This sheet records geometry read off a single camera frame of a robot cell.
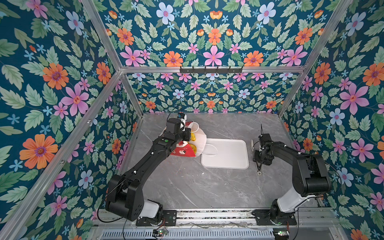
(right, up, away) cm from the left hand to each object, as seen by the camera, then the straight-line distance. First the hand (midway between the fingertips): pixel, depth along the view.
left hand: (191, 125), depth 82 cm
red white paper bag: (-4, -13, 0) cm, 13 cm away
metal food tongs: (+41, -25, +9) cm, 49 cm away
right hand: (+42, -22, +13) cm, 49 cm away
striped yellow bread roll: (0, -7, +14) cm, 15 cm away
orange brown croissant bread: (0, -14, +11) cm, 17 cm away
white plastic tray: (+21, -18, +13) cm, 31 cm away
